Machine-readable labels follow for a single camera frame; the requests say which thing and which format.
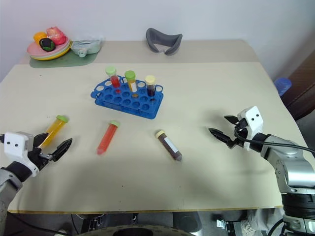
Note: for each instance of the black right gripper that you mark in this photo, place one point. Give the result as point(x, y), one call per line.
point(241, 134)

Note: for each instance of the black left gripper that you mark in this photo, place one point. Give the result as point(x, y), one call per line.
point(37, 157)

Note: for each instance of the red tube green cap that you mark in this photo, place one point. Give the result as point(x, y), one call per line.
point(108, 137)
point(115, 79)

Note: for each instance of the labelled brown tube yellow cap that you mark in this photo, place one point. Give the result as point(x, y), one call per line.
point(169, 145)

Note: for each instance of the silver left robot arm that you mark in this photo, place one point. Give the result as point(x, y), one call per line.
point(9, 175)

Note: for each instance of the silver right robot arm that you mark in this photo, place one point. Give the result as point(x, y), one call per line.
point(291, 173)

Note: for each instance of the blue test tube rack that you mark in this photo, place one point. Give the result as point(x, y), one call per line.
point(150, 116)

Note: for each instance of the dark tube yellow cap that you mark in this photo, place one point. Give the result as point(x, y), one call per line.
point(150, 89)

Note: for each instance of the labelled orange tube green cap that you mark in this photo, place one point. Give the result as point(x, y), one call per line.
point(130, 75)

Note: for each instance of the bottle with blue cap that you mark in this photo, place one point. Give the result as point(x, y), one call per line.
point(283, 84)

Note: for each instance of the brown wooden furniture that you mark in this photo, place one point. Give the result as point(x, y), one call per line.
point(304, 93)

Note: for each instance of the green place mat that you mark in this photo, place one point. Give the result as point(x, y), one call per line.
point(73, 61)

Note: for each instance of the yellow plate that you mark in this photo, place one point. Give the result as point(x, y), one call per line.
point(62, 55)

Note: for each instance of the light green plate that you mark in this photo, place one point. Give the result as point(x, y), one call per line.
point(61, 52)

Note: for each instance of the pink plate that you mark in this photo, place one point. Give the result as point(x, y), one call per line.
point(34, 50)

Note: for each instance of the black and green toy food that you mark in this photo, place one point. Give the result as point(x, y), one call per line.
point(47, 44)

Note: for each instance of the grey round base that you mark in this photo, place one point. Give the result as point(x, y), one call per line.
point(187, 221)

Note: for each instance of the clear bag with green contents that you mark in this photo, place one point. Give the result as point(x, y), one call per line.
point(89, 45)

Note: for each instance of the pink toy food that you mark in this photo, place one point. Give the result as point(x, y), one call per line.
point(57, 36)

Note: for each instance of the orange toy fruit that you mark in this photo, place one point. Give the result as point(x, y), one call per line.
point(39, 36)

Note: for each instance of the grey foam face pad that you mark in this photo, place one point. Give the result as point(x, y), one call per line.
point(152, 40)

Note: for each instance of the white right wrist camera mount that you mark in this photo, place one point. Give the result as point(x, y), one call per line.
point(254, 120)

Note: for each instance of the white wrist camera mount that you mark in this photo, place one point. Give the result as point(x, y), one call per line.
point(254, 120)
point(16, 145)

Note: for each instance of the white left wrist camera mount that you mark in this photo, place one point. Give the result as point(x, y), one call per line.
point(16, 145)

